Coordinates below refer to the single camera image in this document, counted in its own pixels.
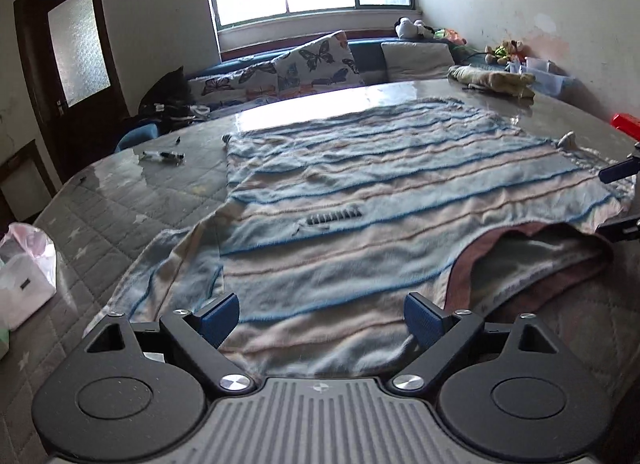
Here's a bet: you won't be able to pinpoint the dark wooden door with glass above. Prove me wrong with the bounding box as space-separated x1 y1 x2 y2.
12 0 131 165

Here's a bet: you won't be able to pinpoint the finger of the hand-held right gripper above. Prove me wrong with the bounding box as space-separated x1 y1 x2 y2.
596 216 640 246
597 154 640 186

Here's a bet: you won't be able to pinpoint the blue sofa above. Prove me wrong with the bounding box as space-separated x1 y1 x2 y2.
114 34 506 152

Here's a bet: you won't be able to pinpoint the pile of black clothes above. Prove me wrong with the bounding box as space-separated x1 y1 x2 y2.
122 66 213 130

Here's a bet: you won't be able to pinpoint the red plastic object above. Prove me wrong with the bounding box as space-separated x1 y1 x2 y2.
611 113 640 137

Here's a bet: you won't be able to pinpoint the yellow green folded cloth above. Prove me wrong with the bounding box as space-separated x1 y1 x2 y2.
446 64 537 97

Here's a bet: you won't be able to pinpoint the plain white cushion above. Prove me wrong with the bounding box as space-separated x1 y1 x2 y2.
381 41 456 80

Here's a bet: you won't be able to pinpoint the large butterfly print cushion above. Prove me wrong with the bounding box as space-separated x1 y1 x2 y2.
272 30 366 92

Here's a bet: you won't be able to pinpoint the yellow brown plush toy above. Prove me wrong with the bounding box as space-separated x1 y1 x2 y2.
484 39 528 65

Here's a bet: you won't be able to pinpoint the black white plush toy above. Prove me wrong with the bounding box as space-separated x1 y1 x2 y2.
394 17 436 40

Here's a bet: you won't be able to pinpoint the green orange plush toys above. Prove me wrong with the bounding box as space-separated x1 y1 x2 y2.
432 28 468 45

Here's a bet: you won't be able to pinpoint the white pink plastic bag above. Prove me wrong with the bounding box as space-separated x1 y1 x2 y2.
0 223 58 332

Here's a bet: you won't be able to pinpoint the striped blue pink towel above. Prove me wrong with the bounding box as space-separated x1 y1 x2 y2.
85 96 633 380

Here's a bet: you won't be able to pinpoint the black white pen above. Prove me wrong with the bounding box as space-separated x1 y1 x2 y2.
139 150 186 164

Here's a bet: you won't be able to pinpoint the clear plastic containers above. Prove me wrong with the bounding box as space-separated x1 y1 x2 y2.
507 56 576 97

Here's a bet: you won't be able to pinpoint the grey quilted star table cover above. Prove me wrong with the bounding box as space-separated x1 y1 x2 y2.
0 79 640 464

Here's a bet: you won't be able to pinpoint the long butterfly print cushion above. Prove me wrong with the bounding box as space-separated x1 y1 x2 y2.
200 89 278 112
187 64 278 97

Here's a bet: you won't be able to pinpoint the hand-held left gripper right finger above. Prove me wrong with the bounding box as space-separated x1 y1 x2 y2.
391 292 562 394

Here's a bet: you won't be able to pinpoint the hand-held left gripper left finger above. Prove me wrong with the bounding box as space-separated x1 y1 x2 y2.
84 292 254 398

